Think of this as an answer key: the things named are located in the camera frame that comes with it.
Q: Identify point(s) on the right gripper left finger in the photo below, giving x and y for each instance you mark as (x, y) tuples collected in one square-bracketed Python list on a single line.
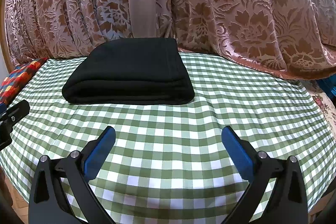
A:
[(95, 153)]

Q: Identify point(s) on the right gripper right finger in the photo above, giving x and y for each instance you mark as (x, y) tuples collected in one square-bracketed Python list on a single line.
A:
[(241, 152)]

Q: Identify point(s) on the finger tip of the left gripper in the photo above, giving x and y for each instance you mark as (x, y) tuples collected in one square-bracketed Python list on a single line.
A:
[(13, 115)]

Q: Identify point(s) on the black pants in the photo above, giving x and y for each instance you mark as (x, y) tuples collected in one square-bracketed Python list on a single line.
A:
[(140, 71)]

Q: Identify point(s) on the green checkered bed sheet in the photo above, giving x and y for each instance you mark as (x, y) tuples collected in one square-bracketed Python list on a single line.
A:
[(169, 164)]

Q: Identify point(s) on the floral quilt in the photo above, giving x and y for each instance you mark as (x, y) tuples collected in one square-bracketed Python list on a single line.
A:
[(323, 101)]

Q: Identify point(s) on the blue object behind bed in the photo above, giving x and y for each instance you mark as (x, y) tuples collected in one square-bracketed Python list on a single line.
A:
[(328, 85)]

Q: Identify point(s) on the brown floral curtain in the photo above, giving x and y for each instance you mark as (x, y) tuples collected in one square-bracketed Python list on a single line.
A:
[(291, 39)]

